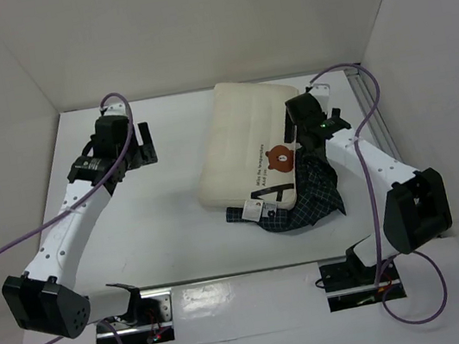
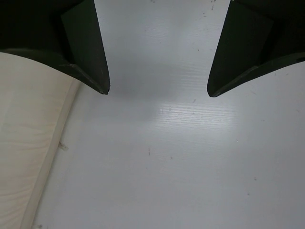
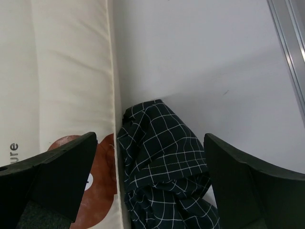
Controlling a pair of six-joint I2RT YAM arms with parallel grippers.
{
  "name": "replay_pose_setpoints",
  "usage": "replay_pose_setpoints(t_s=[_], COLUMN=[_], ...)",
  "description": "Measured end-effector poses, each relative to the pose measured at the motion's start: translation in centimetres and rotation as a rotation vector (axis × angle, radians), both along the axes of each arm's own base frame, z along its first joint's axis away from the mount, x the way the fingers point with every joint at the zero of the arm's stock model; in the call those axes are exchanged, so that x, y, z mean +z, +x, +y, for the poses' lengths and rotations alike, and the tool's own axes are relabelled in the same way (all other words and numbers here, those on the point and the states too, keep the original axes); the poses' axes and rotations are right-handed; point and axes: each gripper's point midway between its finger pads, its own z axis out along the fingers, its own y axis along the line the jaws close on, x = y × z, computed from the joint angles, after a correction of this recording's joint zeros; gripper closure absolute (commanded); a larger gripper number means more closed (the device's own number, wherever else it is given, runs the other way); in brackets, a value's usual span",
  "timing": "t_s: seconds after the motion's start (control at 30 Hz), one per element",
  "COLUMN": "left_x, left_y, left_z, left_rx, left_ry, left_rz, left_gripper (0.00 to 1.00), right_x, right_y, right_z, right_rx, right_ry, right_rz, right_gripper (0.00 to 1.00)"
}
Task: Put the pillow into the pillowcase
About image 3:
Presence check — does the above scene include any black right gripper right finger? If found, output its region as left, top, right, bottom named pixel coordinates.
left=204, top=134, right=305, bottom=229

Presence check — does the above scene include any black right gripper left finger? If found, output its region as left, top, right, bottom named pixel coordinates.
left=0, top=132, right=97, bottom=229

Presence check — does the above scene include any dark checked pillowcase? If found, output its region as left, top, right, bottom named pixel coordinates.
left=117, top=100, right=221, bottom=229

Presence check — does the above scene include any cream pillow with bear print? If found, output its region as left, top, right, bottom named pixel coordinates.
left=0, top=0, right=131, bottom=229

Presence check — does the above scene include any aluminium frame rail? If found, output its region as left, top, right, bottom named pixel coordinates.
left=267, top=0, right=305, bottom=114

